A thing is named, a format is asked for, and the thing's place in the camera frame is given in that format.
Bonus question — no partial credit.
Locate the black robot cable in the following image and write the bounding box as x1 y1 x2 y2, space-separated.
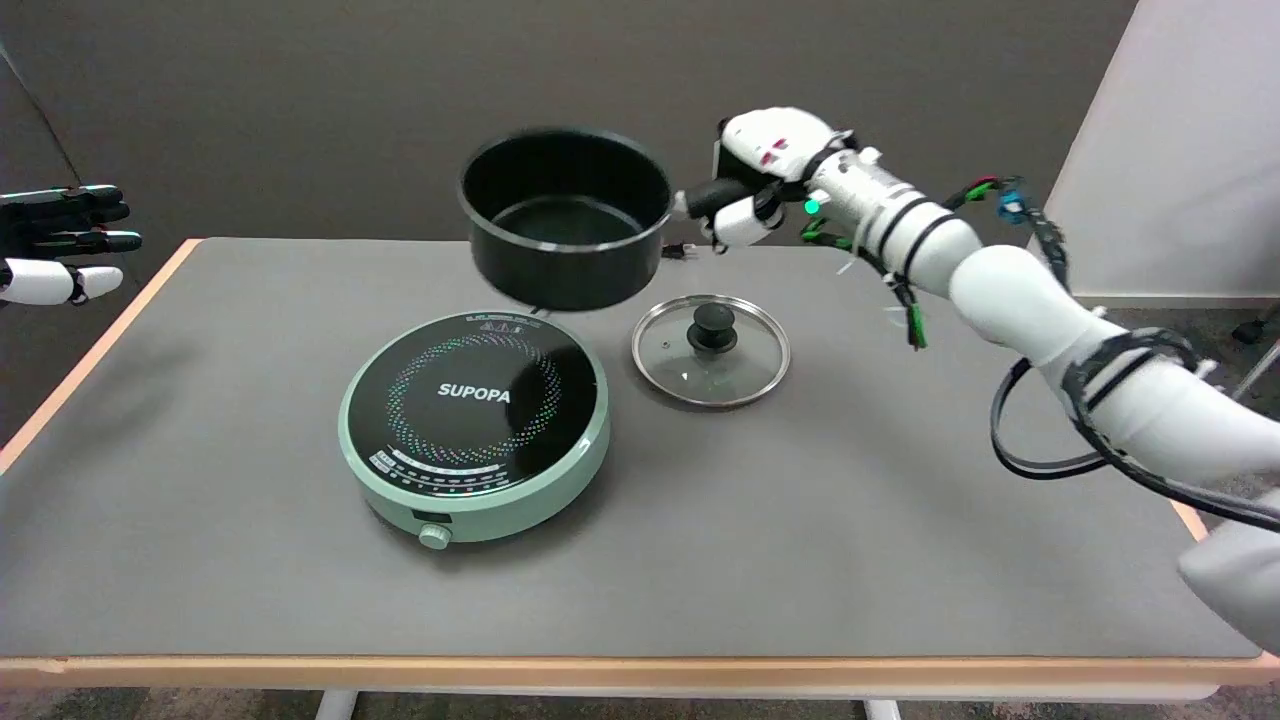
990 328 1280 533

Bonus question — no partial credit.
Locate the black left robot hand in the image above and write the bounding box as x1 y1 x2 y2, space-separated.
0 185 143 307

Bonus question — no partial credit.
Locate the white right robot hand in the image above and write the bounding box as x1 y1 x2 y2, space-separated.
703 107 854 252

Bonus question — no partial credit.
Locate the black cooking pot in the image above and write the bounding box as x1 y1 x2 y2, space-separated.
458 127 757 312

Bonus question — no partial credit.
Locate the glass pot lid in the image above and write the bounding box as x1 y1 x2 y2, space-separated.
631 293 792 409

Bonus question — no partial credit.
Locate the black chair caster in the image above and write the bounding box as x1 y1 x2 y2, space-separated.
1232 305 1280 347

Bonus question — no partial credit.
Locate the green induction cooker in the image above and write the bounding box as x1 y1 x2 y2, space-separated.
338 310 612 551

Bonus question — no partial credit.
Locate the grey table mat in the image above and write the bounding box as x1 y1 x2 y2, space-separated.
0 238 1263 659

